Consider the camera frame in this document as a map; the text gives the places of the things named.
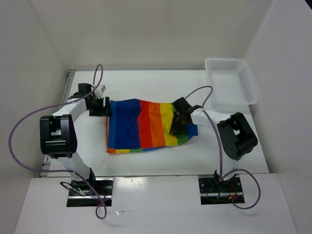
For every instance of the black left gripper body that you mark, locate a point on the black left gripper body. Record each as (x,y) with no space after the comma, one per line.
(97,108)

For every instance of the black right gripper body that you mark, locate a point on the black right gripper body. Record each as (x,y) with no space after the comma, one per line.
(178,124)

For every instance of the rainbow striped shorts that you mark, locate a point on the rainbow striped shorts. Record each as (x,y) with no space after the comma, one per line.
(137,126)

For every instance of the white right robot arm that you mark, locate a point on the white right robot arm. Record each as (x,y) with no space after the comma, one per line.
(234,135)

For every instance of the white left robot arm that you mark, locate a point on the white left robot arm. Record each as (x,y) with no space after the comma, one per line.
(58,138)

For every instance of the white perforated plastic basket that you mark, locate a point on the white perforated plastic basket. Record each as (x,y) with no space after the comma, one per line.
(232,80)

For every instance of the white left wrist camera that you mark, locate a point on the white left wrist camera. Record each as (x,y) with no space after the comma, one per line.
(99,91)

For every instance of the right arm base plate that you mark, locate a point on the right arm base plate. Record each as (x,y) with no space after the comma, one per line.
(211,193)

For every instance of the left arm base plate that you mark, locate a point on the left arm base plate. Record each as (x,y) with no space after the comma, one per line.
(80,195)

